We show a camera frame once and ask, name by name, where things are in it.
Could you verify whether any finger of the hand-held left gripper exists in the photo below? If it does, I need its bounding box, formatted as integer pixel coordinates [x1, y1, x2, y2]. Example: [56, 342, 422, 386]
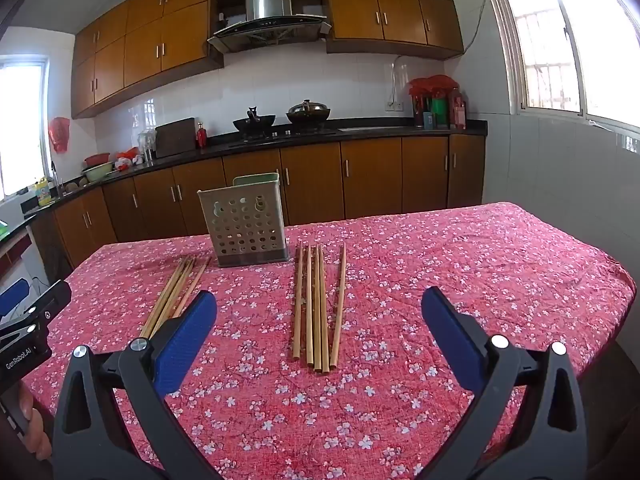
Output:
[0, 280, 73, 347]

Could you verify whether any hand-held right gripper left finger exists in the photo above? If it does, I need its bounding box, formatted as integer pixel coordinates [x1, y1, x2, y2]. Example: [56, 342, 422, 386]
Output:
[50, 290, 236, 480]

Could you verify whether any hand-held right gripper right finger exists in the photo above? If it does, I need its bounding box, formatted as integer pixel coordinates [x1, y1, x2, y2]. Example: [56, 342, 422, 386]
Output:
[420, 286, 588, 480]

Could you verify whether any perforated metal utensil holder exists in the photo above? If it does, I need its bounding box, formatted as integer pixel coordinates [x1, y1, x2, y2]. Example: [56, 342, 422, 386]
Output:
[197, 172, 291, 268]

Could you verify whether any person's left hand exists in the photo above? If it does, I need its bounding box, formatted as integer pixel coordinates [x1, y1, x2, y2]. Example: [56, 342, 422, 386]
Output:
[19, 385, 54, 462]

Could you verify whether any blue chair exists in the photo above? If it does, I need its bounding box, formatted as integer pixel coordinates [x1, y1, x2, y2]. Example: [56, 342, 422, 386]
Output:
[0, 280, 27, 318]

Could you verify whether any red floral tablecloth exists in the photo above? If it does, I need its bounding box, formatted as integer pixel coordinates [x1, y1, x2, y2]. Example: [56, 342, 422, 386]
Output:
[22, 202, 637, 480]

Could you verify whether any green basin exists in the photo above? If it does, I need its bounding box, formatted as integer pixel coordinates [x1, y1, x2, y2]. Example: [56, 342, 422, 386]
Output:
[81, 162, 115, 183]

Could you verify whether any red and white bag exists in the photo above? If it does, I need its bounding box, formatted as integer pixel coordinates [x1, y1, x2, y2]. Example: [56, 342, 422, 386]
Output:
[114, 147, 143, 171]

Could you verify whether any hanging red plastic bag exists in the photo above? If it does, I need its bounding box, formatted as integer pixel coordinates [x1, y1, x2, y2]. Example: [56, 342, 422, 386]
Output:
[48, 116, 71, 155]

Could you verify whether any small kitchen window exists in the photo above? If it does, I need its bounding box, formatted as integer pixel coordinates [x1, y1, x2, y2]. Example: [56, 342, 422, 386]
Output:
[0, 57, 51, 201]

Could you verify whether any row of lower wooden cabinets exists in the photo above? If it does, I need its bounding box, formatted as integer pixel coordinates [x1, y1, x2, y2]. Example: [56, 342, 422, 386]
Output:
[52, 135, 487, 271]

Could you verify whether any row of wooden cabinets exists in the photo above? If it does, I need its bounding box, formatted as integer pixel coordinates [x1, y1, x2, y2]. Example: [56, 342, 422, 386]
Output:
[52, 135, 487, 271]
[70, 0, 466, 120]

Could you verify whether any glass jar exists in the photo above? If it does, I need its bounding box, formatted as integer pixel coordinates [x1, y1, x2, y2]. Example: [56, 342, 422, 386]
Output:
[138, 129, 157, 163]

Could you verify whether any dark cutting board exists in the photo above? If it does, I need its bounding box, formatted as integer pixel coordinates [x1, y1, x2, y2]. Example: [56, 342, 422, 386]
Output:
[155, 117, 197, 159]

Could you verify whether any black kitchen countertop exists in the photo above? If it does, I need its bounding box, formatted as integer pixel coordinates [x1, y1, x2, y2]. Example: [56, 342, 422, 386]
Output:
[22, 120, 488, 221]

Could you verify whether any gas stove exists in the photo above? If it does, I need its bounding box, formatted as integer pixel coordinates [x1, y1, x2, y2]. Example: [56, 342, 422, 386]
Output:
[227, 127, 338, 147]

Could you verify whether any black wok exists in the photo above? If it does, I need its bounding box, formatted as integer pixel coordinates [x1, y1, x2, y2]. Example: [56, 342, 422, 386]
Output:
[232, 106, 277, 136]

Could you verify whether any dark red bottle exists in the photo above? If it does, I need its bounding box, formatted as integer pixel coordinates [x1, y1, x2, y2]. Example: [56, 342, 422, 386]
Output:
[447, 87, 468, 130]

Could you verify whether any red bag bundle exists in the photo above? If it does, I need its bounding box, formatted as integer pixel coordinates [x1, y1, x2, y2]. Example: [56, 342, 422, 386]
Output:
[407, 75, 453, 128]

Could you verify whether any pot with metal lid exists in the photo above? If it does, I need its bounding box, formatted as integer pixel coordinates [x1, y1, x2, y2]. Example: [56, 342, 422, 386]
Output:
[286, 100, 332, 125]

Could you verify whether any row of upper wooden cabinets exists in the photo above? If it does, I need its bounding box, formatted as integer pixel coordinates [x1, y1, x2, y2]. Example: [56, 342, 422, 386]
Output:
[70, 0, 466, 120]

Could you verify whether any steel range hood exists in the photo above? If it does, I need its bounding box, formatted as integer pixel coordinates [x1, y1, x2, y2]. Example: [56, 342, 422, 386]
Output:
[207, 0, 333, 55]

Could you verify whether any large sliding window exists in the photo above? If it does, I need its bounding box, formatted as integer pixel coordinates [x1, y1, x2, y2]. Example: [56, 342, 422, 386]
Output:
[487, 0, 640, 136]

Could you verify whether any white cable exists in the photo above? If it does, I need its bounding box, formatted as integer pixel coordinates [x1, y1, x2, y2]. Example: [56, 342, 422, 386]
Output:
[390, 54, 407, 106]

